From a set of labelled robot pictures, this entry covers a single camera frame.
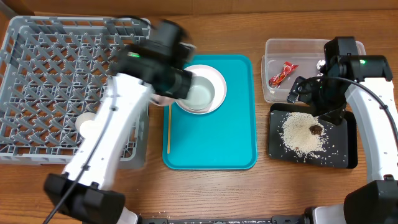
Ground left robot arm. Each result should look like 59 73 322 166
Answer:
44 20 195 223

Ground grey bowl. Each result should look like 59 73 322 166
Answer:
182 76 215 111

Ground small pink plate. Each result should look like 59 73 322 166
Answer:
150 94 175 107

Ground teal serving tray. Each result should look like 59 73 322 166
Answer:
162 54 257 170

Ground grey dishwasher rack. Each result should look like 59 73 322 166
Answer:
1 16 151 165

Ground black tray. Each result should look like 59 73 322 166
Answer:
268 103 358 169

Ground white paper cup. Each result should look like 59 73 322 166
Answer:
75 112 96 138

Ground rice pile with food scrap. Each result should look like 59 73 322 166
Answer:
279 112 329 159

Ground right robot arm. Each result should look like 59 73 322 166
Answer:
287 37 397 224

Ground white tissue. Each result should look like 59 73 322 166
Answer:
317 59 326 76

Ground large white plate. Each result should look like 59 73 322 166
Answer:
176 65 227 114

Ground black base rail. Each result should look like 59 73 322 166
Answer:
138 214 313 224

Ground red snack wrapper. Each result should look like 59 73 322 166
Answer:
268 62 299 88

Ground wooden chopstick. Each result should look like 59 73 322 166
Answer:
167 105 172 154

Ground clear plastic bin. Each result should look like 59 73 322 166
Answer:
261 38 371 104

